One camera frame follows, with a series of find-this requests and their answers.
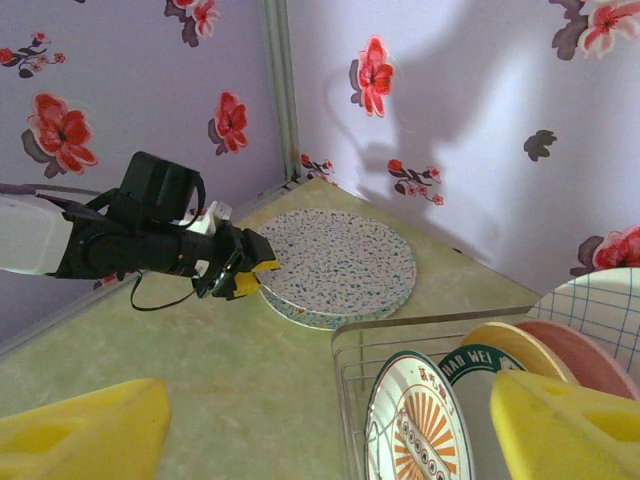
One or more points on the blue speckled white plate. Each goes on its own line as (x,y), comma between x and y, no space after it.
(340,260)

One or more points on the white grid pattern plate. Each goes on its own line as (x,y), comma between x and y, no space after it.
(600,310)

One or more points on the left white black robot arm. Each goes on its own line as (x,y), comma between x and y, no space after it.
(30,235)

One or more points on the pink plate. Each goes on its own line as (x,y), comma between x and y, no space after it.
(590,360)

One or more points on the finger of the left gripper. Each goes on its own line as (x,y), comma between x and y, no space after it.
(260,252)
(240,286)

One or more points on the yellow plate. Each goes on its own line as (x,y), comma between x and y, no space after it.
(525,345)

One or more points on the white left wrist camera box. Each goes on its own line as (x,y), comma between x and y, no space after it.
(210,220)

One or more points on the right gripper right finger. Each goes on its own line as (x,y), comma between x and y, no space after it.
(565,435)

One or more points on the aluminium enclosure corner post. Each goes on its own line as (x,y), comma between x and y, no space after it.
(280,75)

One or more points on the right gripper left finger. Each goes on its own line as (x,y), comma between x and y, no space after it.
(80,435)

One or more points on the green rim lettered plate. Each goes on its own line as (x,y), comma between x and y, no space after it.
(475,360)

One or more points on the small orange sunburst plate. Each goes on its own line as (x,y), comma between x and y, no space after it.
(420,430)

